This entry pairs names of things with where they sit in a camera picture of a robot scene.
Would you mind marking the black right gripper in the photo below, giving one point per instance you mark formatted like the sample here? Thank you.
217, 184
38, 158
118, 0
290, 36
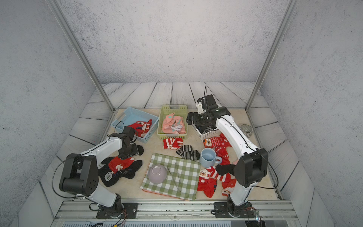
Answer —
190, 116

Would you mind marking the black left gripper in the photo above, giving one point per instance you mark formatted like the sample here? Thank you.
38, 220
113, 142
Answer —
136, 152

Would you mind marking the black blue sport sock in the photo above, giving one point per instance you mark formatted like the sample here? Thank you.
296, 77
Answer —
205, 129

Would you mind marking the red Santa Christmas sock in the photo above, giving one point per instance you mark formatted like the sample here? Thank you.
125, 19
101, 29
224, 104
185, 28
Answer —
116, 164

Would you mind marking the pink sock with teal leaves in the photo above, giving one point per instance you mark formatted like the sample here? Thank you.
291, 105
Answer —
173, 124

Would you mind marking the black grey striped sock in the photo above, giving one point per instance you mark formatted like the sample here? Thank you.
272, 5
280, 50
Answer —
188, 153

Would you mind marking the black sock with white label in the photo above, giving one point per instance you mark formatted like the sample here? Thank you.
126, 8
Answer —
109, 179

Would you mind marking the red bear Christmas sock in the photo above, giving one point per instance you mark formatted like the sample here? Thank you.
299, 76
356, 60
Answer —
141, 128

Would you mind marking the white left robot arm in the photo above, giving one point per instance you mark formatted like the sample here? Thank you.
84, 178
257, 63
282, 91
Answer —
80, 171

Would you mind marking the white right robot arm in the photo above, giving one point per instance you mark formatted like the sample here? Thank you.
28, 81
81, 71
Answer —
252, 163

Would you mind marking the white plastic basket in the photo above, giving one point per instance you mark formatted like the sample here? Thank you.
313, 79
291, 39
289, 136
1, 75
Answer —
207, 133

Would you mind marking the light green plastic basket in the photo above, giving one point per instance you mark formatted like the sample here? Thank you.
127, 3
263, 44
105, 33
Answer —
179, 110

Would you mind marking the light blue plastic basket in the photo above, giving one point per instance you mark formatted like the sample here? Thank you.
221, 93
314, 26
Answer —
132, 115

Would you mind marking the red snowflake sock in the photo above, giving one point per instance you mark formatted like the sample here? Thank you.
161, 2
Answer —
220, 145

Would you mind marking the lilac ceramic bowl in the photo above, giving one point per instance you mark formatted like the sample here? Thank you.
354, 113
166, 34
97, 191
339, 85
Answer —
157, 174

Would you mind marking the light blue ceramic mug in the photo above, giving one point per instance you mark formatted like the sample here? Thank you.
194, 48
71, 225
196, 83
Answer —
209, 158

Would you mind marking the grey striped ceramic mug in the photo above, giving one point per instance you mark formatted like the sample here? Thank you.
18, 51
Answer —
247, 130

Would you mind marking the green white checkered cloth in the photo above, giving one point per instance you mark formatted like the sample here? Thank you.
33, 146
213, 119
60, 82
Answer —
189, 175

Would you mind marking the red white striped Santa sock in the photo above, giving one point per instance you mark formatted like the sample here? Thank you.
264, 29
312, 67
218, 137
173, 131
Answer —
211, 173

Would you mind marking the red Santa sock front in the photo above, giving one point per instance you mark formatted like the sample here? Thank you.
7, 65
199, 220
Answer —
228, 187

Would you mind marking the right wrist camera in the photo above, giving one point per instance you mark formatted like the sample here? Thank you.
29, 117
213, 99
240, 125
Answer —
206, 103

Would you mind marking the metal base rail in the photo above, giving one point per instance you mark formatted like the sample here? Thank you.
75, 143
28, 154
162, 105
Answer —
202, 213

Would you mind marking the right aluminium frame post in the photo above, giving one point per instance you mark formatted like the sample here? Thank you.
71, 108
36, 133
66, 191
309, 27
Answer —
272, 52

